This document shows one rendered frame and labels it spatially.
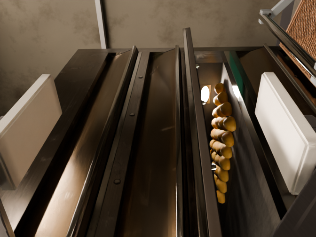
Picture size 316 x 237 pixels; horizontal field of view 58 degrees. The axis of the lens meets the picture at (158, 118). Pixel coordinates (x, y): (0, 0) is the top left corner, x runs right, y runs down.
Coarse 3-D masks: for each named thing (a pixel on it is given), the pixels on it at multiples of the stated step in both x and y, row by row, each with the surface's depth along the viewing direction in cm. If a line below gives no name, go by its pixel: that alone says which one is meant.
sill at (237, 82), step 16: (224, 64) 170; (240, 80) 140; (240, 96) 129; (256, 128) 107; (256, 144) 104; (272, 160) 92; (272, 176) 87; (272, 192) 87; (288, 192) 81; (288, 208) 76
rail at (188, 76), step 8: (184, 32) 159; (184, 40) 148; (184, 48) 139; (192, 88) 105; (192, 96) 99; (192, 104) 95; (192, 112) 91; (192, 120) 87; (192, 128) 84; (192, 136) 81; (192, 144) 78; (192, 152) 75; (200, 160) 72; (200, 168) 70; (200, 176) 67; (200, 184) 65; (200, 192) 63; (200, 200) 62; (200, 208) 60; (200, 216) 58; (200, 224) 57; (200, 232) 55; (208, 232) 55
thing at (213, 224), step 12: (192, 48) 137; (192, 60) 125; (192, 72) 115; (192, 84) 107; (204, 120) 86; (204, 132) 81; (204, 144) 77; (204, 156) 73; (204, 168) 69; (204, 180) 66; (204, 192) 64; (216, 204) 60; (216, 216) 58; (216, 228) 55
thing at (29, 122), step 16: (48, 80) 17; (32, 96) 16; (48, 96) 17; (16, 112) 14; (32, 112) 15; (48, 112) 17; (0, 128) 13; (16, 128) 14; (32, 128) 15; (48, 128) 17; (0, 144) 12; (16, 144) 14; (32, 144) 15; (0, 160) 13; (16, 160) 14; (32, 160) 15; (0, 176) 13; (16, 176) 14
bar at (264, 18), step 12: (288, 0) 98; (264, 12) 100; (276, 12) 100; (264, 24) 97; (276, 24) 88; (276, 36) 85; (288, 36) 79; (288, 48) 76; (300, 48) 71; (300, 60) 69; (312, 60) 65; (312, 72) 63
